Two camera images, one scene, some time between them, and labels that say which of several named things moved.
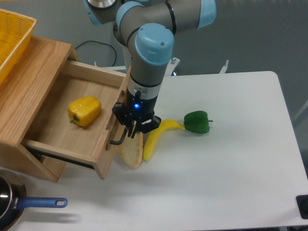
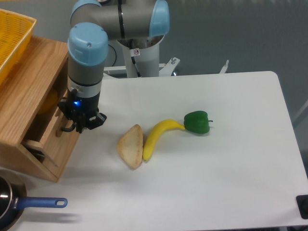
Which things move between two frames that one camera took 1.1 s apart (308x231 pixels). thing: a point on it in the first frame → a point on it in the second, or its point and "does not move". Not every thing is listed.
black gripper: (138, 108) → (88, 106)
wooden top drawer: (74, 120) → (46, 148)
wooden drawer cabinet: (22, 92) does not move
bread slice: (131, 149) does not move
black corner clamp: (302, 202) does not move
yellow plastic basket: (15, 31) does not move
